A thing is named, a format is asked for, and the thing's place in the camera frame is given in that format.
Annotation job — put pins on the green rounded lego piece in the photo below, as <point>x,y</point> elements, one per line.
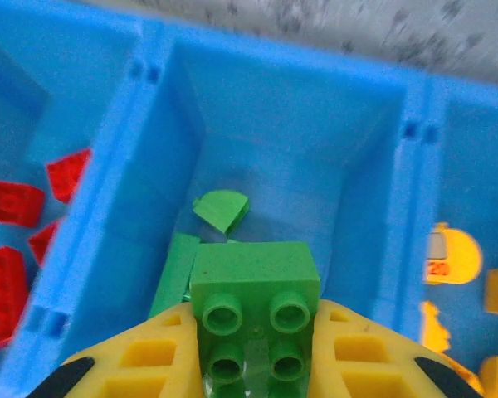
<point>220,209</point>

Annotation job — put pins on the small red lego brick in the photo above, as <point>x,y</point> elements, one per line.
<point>12,203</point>

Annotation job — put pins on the orange rounded printed lego piece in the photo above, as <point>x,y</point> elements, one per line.
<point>460,253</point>

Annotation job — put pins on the red long lego brick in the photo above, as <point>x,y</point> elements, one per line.
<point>68,176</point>
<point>2,298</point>

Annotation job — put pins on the blue plastic bin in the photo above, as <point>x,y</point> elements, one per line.
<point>481,166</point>
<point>294,145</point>
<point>25,83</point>

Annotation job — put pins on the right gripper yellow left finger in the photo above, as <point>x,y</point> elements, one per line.
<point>141,365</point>

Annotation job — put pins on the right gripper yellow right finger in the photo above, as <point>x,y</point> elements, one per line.
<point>365,365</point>

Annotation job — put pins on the green long lego brick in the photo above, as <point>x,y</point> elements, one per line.
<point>174,273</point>

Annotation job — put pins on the green square lego brick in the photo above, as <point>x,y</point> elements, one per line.
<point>253,269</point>

